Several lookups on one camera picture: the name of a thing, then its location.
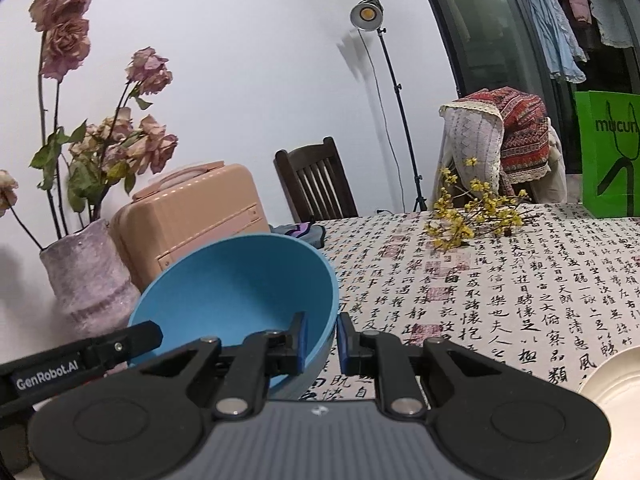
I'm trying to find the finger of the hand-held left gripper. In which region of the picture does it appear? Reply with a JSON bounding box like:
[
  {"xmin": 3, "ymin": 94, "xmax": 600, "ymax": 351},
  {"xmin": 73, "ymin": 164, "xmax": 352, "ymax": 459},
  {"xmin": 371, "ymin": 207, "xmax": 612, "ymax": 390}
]
[{"xmin": 82, "ymin": 321, "xmax": 164, "ymax": 368}]

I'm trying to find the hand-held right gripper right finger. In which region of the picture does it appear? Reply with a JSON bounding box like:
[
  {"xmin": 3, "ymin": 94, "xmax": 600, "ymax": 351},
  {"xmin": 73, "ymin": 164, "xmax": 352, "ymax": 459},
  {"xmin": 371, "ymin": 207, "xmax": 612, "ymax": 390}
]
[{"xmin": 336, "ymin": 311, "xmax": 503, "ymax": 420}]

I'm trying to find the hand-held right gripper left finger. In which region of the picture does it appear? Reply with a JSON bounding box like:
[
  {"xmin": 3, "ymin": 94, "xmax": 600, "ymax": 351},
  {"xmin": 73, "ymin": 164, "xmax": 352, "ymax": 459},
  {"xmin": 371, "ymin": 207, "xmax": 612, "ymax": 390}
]
[{"xmin": 135, "ymin": 311, "xmax": 307, "ymax": 420}]

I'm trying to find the blue bowl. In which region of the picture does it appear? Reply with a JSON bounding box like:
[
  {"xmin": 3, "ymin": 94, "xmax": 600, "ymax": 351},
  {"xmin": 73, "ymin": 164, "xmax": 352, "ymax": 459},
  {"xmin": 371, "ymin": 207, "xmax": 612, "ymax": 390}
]
[{"xmin": 127, "ymin": 233, "xmax": 338, "ymax": 401}]

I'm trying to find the cream round plate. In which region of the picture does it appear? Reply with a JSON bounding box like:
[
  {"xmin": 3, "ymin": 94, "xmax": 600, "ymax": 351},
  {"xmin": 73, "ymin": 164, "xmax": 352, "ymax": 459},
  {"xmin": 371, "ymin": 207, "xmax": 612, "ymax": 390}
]
[{"xmin": 577, "ymin": 352, "xmax": 640, "ymax": 423}]

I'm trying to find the purple textured vase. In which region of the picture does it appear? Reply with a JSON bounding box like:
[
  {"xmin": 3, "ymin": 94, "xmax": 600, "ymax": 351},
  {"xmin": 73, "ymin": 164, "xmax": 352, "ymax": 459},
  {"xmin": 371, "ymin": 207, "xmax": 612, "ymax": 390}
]
[{"xmin": 39, "ymin": 219, "xmax": 142, "ymax": 341}]

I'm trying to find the grey purple pouch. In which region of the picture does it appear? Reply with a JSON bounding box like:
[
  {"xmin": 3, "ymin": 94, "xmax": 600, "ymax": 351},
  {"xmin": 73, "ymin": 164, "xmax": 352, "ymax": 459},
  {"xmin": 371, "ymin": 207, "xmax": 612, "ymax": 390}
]
[{"xmin": 270, "ymin": 221, "xmax": 326, "ymax": 251}]

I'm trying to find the calligraphy print tablecloth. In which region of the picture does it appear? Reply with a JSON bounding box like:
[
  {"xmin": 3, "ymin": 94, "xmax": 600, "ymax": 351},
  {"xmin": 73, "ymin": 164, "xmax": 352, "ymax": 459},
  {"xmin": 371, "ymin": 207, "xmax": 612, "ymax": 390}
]
[{"xmin": 295, "ymin": 203, "xmax": 640, "ymax": 411}]

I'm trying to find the pink hard case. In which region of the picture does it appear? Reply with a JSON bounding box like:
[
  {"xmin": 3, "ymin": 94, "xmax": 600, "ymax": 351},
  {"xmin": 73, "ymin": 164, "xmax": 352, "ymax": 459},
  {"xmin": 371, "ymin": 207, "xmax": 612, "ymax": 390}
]
[{"xmin": 109, "ymin": 161, "xmax": 273, "ymax": 291}]

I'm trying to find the dark wooden chair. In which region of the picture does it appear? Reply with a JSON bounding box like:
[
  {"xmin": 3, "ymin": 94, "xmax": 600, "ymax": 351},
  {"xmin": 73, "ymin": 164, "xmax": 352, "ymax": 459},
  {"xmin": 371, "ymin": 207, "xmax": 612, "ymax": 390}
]
[{"xmin": 274, "ymin": 136, "xmax": 358, "ymax": 223}]

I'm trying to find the yellow blossom branch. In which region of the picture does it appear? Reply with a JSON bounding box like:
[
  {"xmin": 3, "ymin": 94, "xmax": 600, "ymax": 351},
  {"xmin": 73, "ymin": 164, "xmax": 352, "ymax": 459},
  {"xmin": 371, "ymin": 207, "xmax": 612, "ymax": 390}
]
[{"xmin": 424, "ymin": 156, "xmax": 538, "ymax": 252}]

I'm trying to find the red patterned quilted blanket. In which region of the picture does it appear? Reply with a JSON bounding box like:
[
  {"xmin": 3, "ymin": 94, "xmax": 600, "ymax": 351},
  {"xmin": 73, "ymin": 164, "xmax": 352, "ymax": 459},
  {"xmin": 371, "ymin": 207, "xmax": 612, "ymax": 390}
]
[{"xmin": 440, "ymin": 87, "xmax": 551, "ymax": 196}]

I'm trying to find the green paper bag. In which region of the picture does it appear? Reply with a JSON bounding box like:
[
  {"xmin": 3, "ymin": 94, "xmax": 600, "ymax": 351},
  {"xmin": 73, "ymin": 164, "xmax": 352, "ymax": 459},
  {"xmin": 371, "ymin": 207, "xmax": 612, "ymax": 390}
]
[{"xmin": 574, "ymin": 91, "xmax": 640, "ymax": 219}]

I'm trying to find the studio lamp on stand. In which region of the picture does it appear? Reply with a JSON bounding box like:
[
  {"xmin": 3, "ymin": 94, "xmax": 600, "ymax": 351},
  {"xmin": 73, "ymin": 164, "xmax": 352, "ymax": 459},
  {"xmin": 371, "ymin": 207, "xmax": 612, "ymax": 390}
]
[{"xmin": 350, "ymin": 0, "xmax": 428, "ymax": 212}]

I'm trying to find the dark sliding glass door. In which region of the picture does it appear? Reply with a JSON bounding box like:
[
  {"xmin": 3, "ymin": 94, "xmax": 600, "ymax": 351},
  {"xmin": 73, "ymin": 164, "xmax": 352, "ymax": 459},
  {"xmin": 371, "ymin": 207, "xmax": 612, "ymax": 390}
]
[{"xmin": 412, "ymin": 0, "xmax": 640, "ymax": 111}]

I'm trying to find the hanging light blue shirt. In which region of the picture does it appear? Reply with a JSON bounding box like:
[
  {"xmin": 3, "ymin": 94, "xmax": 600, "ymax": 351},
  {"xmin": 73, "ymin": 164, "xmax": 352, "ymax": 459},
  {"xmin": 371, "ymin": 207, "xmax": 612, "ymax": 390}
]
[{"xmin": 522, "ymin": 0, "xmax": 587, "ymax": 83}]

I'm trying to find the hanging pale garment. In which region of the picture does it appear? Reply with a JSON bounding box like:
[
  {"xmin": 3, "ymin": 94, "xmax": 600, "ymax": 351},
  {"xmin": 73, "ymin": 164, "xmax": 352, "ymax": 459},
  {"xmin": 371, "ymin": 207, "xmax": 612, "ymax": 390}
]
[{"xmin": 585, "ymin": 0, "xmax": 638, "ymax": 50}]

